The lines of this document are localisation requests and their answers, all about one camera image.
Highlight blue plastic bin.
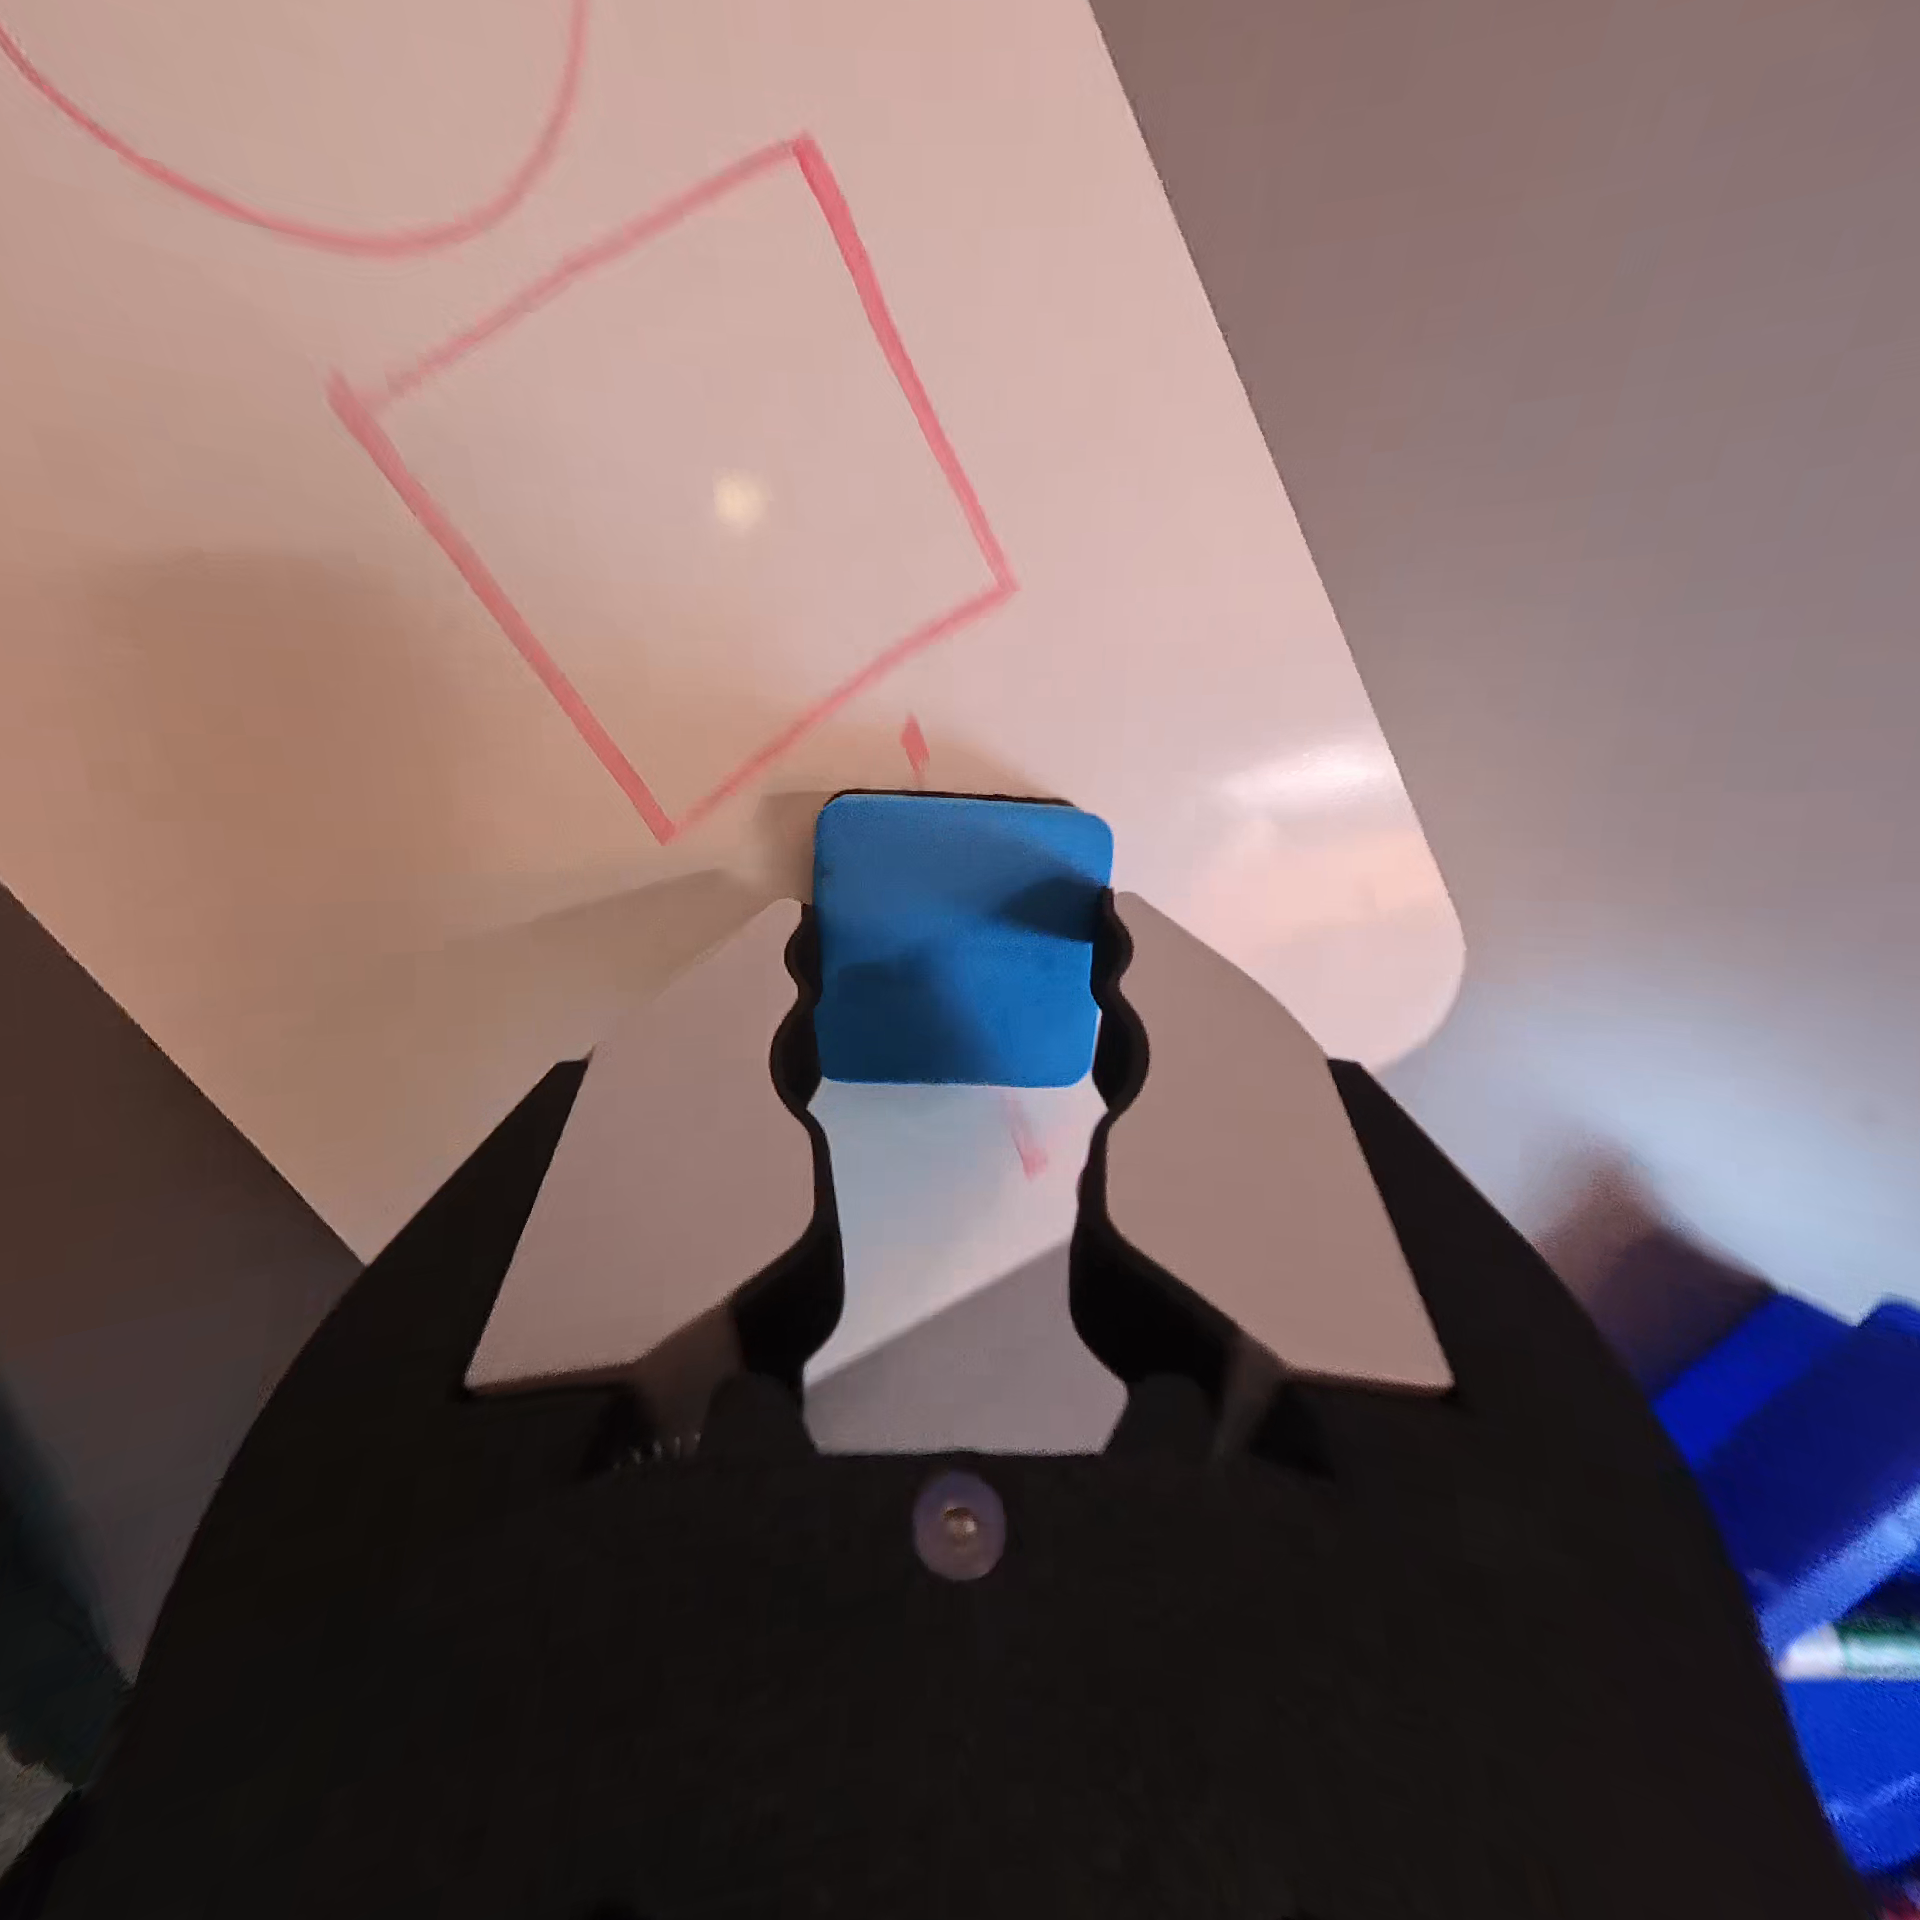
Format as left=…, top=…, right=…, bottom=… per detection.
left=1642, top=1293, right=1920, bottom=1881

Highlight blue whiteboard eraser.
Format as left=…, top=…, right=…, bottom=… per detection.
left=795, top=787, right=1124, bottom=1089

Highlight white whiteboard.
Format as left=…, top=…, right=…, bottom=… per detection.
left=0, top=0, right=1470, bottom=1413

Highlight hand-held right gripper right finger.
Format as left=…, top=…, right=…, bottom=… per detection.
left=1071, top=892, right=1462, bottom=1456

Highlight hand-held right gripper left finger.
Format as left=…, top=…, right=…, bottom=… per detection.
left=460, top=910, right=842, bottom=1456

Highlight black textured wrist pad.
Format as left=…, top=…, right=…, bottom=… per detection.
left=0, top=1367, right=146, bottom=1817

